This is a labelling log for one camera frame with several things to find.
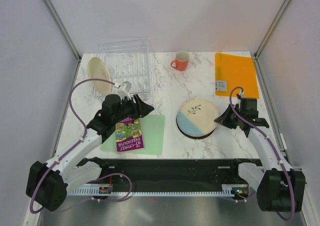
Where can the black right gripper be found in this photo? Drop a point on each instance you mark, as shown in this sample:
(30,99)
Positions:
(223,119)

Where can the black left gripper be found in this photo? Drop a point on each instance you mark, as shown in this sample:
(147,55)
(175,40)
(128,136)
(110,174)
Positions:
(140,110)

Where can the blue white floral plate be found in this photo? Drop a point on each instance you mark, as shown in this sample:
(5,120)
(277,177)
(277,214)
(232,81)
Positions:
(197,116)

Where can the dark red rimmed plate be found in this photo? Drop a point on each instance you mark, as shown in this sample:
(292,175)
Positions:
(194,137)

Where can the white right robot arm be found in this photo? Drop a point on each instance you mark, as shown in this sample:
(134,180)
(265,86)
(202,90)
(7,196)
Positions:
(278,187)

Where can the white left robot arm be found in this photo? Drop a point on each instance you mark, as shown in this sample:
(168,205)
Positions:
(49,183)

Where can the green clipboard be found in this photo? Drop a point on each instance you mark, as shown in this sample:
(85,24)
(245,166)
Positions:
(152,127)

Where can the purple treehouse book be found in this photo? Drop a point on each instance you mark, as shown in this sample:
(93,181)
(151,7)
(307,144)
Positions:
(128,135)

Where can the orange plastic folder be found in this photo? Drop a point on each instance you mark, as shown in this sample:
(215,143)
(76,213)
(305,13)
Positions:
(232,71)

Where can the cream green plate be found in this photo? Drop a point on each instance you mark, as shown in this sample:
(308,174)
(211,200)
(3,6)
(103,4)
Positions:
(96,68)

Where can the orange ceramic mug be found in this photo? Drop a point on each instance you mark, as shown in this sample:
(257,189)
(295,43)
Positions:
(181,61)

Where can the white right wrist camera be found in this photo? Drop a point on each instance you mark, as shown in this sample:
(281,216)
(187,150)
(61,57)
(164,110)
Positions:
(240,95)

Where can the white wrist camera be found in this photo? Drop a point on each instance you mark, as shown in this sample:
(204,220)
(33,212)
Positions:
(123,89)
(240,95)

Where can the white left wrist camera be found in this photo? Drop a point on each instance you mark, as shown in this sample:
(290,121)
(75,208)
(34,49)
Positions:
(123,89)

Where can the right aluminium frame post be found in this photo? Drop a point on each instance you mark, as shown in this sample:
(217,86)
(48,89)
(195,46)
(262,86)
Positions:
(276,20)

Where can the aluminium frame post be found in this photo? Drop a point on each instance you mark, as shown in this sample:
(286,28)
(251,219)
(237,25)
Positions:
(276,20)
(59,23)

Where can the clear wire dish rack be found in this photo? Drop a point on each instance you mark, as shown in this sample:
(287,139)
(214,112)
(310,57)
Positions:
(128,59)

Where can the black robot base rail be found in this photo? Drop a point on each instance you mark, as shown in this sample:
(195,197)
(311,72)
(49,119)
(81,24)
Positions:
(178,175)

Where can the white slotted cable duct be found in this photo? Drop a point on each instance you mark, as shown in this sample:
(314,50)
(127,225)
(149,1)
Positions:
(97,191)

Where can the left aluminium frame post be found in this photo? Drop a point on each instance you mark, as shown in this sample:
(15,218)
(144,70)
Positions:
(59,23)

